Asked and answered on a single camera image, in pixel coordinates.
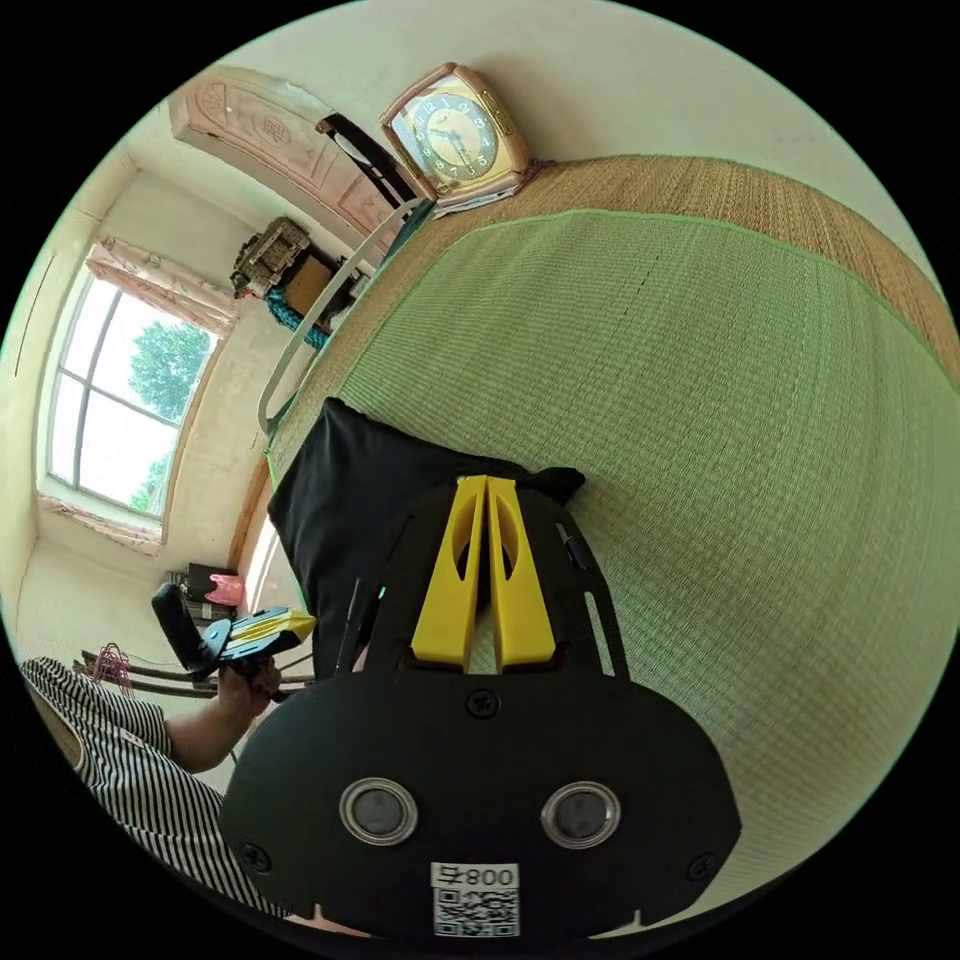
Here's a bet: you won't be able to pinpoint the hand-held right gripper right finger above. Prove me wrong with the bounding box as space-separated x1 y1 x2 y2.
486 475 559 670

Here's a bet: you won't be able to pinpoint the window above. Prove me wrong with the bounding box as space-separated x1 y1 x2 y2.
43 275 225 520

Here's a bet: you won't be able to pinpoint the pink carved panel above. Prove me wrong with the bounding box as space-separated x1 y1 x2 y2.
167 65 410 245

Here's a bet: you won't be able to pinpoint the person's left forearm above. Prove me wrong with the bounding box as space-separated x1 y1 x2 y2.
163 697 261 775

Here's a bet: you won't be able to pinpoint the shelf with cluttered items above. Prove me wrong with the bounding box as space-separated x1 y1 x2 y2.
228 215 363 351

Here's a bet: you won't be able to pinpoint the pink framed clock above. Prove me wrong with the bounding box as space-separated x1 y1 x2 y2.
377 63 538 220

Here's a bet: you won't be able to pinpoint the black pants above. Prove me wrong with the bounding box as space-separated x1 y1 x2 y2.
266 396 587 678

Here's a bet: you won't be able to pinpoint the person's body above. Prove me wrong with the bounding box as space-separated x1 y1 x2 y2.
17 655 295 925

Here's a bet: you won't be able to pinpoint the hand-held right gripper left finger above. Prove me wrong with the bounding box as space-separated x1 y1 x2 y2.
410 475 490 666

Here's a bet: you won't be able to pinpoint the bed with woven mat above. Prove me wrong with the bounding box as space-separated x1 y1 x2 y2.
256 153 951 925

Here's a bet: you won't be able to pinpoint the person's left hand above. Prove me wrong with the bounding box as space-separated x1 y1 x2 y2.
215 656 285 726

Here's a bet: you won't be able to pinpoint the pink curtain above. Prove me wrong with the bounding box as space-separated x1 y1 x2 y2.
84 235 243 333

